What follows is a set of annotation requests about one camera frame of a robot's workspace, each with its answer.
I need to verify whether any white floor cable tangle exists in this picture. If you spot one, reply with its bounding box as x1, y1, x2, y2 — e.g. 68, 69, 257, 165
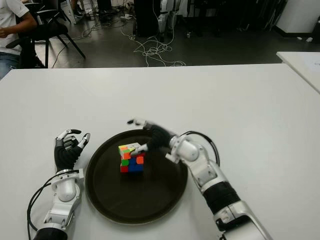
119, 24, 187, 68

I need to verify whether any dark round plate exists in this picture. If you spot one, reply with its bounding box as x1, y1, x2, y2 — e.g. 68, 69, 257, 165
84, 128, 189, 225

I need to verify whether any black rolling chair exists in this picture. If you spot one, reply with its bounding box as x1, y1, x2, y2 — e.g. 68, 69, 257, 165
178, 0, 226, 38

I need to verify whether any multicolour Rubik's cube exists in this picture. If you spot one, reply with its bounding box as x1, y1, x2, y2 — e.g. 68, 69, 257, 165
118, 142, 146, 174

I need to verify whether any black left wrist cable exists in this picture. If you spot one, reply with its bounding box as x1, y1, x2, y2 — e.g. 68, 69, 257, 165
26, 174, 58, 240

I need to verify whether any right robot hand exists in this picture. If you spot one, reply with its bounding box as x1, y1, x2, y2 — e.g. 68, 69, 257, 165
126, 117, 180, 157

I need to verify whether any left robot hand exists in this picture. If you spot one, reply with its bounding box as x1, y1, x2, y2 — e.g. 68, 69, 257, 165
54, 128, 91, 173

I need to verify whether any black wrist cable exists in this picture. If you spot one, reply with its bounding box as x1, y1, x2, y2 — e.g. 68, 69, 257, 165
26, 174, 58, 240
178, 131, 221, 167

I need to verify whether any white board frame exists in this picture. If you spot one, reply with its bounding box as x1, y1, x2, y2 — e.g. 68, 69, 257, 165
59, 0, 78, 25

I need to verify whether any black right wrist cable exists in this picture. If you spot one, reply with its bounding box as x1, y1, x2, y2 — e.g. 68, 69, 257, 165
178, 131, 221, 167

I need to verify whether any white side table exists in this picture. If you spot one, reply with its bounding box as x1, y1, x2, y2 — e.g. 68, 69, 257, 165
276, 51, 320, 95

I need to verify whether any black cabinet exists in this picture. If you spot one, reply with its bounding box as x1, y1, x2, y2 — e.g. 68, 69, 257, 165
134, 0, 161, 38

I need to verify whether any seated person white shirt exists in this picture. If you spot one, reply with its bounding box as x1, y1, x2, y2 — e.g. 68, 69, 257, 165
0, 0, 38, 81

